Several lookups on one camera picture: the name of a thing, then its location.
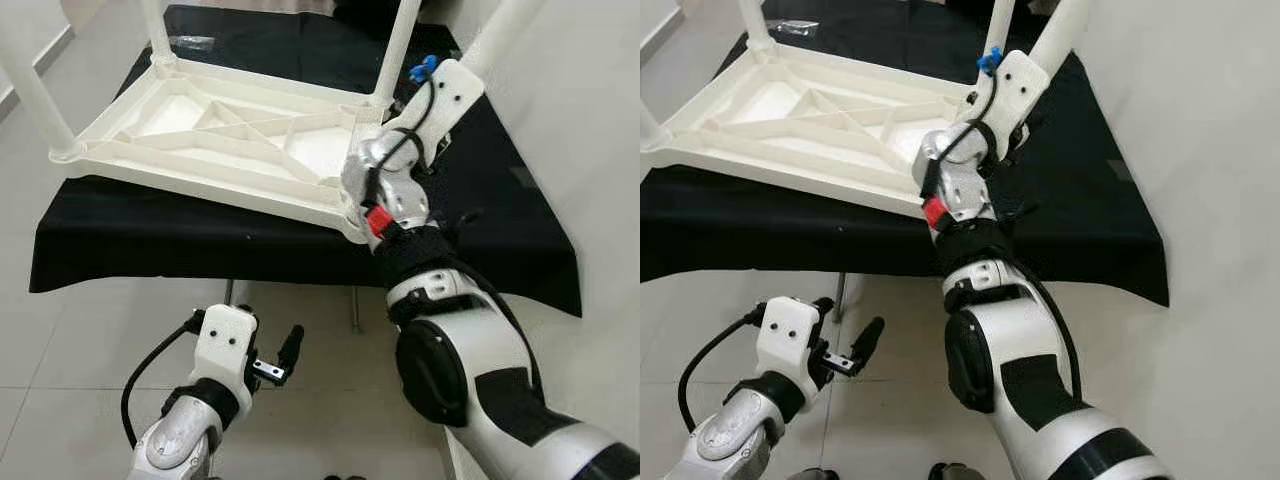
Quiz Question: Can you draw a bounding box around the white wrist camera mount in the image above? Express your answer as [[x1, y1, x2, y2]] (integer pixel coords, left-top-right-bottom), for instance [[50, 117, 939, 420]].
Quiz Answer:
[[385, 58, 487, 163], [754, 297, 824, 393], [190, 305, 260, 401], [962, 50, 1052, 153]]

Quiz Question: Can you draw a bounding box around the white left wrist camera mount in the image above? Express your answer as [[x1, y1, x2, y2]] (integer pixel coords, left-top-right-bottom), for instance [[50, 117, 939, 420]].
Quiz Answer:
[[190, 305, 260, 401], [754, 297, 824, 393]]

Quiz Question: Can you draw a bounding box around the black table cloth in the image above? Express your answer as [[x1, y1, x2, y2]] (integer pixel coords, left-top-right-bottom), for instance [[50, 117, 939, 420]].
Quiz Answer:
[[28, 5, 584, 319], [640, 0, 1171, 308]]

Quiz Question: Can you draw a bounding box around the white plastic children table top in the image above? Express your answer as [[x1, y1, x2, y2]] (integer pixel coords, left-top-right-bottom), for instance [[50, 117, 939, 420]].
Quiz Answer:
[[50, 55, 403, 246], [641, 45, 993, 238]]

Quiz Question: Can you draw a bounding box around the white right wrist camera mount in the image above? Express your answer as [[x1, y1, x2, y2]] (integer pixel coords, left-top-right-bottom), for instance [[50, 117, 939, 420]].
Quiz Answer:
[[385, 58, 487, 163], [962, 50, 1052, 153]]

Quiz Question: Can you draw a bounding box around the white plastic table leg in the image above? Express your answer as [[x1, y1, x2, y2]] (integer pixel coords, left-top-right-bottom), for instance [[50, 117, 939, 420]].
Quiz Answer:
[[985, 0, 1018, 63], [0, 15, 86, 163], [738, 0, 777, 56], [1028, 0, 1093, 79], [458, 0, 547, 83], [140, 0, 178, 69], [370, 0, 423, 109], [640, 100, 673, 153]]

